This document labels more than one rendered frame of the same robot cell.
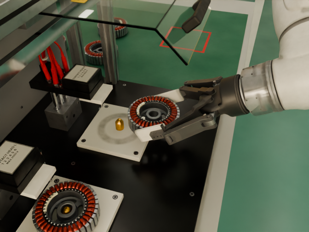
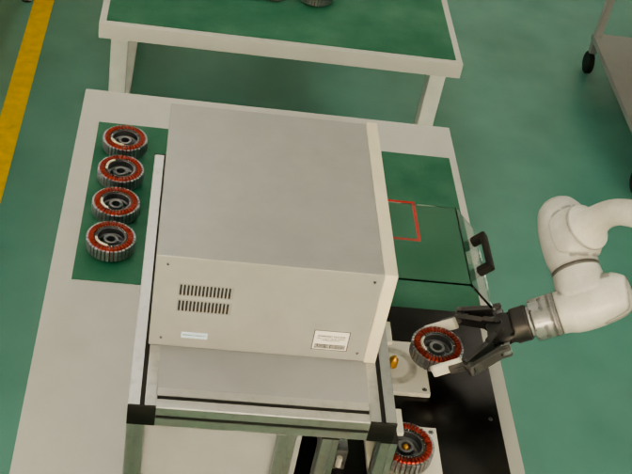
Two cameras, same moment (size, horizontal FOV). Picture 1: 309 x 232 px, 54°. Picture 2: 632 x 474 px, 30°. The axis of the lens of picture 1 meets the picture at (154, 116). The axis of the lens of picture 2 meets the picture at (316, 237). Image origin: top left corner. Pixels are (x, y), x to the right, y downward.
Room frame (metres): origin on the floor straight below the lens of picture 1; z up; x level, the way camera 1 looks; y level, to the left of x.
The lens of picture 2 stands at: (-0.98, 1.08, 2.55)
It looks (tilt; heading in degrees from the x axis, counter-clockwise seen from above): 39 degrees down; 333
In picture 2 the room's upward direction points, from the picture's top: 12 degrees clockwise
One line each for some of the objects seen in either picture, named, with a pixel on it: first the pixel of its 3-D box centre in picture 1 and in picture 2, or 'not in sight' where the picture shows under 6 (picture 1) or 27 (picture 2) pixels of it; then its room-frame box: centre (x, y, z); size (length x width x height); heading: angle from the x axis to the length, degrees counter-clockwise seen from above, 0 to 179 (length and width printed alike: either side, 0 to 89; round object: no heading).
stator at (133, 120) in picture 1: (153, 116); (436, 349); (0.50, 0.00, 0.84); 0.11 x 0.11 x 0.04
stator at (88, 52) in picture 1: (101, 51); not in sight; (0.90, 0.18, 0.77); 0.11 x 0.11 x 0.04
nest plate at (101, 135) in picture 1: (120, 129); (391, 367); (0.52, 0.08, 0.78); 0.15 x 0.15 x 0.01; 73
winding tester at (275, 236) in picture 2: not in sight; (269, 227); (0.51, 0.42, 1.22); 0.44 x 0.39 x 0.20; 163
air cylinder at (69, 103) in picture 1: (64, 111); not in sight; (0.56, 0.22, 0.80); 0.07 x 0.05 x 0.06; 163
